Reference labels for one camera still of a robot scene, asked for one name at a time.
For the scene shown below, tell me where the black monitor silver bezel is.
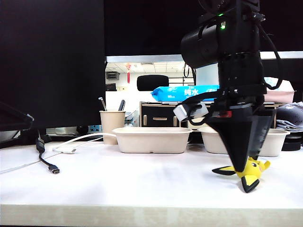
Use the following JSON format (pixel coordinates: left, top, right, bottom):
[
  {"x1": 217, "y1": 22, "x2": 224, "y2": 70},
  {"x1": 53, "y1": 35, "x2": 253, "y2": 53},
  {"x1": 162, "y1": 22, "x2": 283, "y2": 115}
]
[{"x1": 104, "y1": 0, "x2": 303, "y2": 64}]

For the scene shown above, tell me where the grey folded cloth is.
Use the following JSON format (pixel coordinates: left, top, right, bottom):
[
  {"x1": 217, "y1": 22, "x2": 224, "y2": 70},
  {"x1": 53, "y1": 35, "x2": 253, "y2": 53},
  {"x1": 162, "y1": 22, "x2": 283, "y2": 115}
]
[{"x1": 275, "y1": 102, "x2": 303, "y2": 132}]

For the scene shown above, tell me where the thin white cable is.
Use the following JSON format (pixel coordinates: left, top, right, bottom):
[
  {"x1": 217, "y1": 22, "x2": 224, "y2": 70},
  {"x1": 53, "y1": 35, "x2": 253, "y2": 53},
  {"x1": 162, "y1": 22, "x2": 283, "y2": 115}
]
[{"x1": 0, "y1": 151, "x2": 62, "y2": 175}]

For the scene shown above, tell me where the black round base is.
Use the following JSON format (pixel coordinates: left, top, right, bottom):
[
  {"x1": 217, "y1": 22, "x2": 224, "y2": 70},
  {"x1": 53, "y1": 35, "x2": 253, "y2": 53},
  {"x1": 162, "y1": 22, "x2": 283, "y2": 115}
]
[{"x1": 281, "y1": 134, "x2": 303, "y2": 152}]

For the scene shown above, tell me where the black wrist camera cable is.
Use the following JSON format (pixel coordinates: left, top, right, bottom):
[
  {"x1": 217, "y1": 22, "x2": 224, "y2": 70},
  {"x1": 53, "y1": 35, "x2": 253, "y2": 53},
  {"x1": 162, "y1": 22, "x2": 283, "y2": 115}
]
[{"x1": 187, "y1": 103, "x2": 214, "y2": 126}]

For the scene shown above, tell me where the silver metal tool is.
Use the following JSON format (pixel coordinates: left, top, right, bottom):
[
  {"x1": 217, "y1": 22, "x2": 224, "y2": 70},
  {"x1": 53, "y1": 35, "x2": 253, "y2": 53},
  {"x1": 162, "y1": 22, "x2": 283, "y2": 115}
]
[{"x1": 98, "y1": 96, "x2": 108, "y2": 112}]

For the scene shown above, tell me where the blue wet wipes pack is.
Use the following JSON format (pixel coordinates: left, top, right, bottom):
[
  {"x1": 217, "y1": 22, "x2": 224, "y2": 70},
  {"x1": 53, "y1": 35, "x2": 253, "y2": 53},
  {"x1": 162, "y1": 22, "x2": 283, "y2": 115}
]
[{"x1": 151, "y1": 84, "x2": 220, "y2": 103}]

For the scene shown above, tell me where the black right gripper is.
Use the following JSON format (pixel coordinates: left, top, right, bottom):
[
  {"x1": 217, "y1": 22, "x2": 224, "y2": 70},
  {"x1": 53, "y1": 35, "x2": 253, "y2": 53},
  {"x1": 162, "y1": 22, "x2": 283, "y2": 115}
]
[{"x1": 207, "y1": 84, "x2": 273, "y2": 173}]

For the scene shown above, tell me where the pink tissue pack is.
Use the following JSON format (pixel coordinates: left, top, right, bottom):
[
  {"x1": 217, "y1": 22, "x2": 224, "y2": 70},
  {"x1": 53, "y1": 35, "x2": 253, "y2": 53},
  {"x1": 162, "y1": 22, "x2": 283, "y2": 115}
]
[{"x1": 263, "y1": 77, "x2": 297, "y2": 103}]

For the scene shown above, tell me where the black chair headrest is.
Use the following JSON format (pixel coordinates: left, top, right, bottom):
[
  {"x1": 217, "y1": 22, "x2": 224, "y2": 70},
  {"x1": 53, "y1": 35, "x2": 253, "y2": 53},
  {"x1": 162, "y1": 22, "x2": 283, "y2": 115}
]
[{"x1": 136, "y1": 75, "x2": 170, "y2": 92}]

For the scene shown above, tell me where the beige paper cup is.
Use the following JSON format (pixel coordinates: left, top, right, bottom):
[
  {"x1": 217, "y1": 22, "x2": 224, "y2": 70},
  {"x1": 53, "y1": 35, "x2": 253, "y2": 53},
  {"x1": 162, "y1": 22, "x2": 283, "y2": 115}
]
[{"x1": 99, "y1": 110, "x2": 127, "y2": 146}]

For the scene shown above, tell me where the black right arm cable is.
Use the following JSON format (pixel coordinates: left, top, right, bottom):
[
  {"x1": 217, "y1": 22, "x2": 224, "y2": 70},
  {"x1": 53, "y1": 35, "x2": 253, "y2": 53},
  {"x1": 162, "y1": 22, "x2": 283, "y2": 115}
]
[{"x1": 257, "y1": 22, "x2": 283, "y2": 91}]

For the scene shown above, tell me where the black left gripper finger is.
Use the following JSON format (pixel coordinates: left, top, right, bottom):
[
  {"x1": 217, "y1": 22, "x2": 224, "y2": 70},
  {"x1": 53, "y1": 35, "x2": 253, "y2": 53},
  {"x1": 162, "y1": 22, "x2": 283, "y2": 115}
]
[{"x1": 0, "y1": 101, "x2": 34, "y2": 131}]

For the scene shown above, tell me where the black wooden desk shelf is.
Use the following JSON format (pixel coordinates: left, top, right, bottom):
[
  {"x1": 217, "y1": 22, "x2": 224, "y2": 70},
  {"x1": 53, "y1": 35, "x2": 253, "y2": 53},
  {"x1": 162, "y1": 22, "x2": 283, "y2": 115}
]
[{"x1": 139, "y1": 101, "x2": 285, "y2": 130}]

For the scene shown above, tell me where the blue power socket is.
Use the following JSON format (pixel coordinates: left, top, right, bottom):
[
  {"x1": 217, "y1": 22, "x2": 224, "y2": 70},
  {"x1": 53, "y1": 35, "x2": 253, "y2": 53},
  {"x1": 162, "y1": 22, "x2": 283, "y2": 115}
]
[{"x1": 88, "y1": 124, "x2": 104, "y2": 134}]

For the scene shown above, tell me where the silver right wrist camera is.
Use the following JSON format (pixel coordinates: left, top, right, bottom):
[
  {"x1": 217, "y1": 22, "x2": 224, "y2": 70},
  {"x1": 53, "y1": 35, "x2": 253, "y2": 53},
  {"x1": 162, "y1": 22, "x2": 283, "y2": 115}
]
[{"x1": 172, "y1": 101, "x2": 212, "y2": 122}]

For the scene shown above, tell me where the yellow black-eared mouse doll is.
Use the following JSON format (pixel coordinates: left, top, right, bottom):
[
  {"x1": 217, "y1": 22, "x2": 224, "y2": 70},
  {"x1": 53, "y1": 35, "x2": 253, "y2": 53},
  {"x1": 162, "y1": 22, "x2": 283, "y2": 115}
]
[{"x1": 211, "y1": 157, "x2": 271, "y2": 193}]

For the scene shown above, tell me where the red hanging ornament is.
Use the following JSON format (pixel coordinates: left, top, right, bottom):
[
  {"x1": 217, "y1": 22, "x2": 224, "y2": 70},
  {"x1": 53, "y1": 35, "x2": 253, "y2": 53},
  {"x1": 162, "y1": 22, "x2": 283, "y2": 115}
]
[{"x1": 125, "y1": 63, "x2": 132, "y2": 84}]

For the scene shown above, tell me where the beige paper pulp box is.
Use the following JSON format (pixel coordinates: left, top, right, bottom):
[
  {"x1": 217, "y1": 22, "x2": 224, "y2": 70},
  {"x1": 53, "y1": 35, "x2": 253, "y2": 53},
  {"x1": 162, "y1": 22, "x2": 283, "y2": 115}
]
[
  {"x1": 111, "y1": 126, "x2": 194, "y2": 154},
  {"x1": 199, "y1": 127, "x2": 291, "y2": 157}
]

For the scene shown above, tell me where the white cable with adapter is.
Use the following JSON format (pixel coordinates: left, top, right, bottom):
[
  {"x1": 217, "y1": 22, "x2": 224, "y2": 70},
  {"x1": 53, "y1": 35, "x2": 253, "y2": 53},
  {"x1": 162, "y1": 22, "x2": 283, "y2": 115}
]
[{"x1": 52, "y1": 132, "x2": 117, "y2": 155}]

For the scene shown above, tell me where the black HDMI cable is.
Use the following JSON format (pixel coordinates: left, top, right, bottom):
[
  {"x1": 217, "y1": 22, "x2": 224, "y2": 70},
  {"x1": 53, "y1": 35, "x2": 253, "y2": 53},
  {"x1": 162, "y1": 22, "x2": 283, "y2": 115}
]
[{"x1": 35, "y1": 129, "x2": 61, "y2": 176}]

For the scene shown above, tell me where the black computer monitor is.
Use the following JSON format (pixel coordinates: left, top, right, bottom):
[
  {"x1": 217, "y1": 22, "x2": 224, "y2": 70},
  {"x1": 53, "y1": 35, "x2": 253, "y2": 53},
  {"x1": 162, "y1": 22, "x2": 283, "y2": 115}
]
[{"x1": 0, "y1": 0, "x2": 106, "y2": 145}]

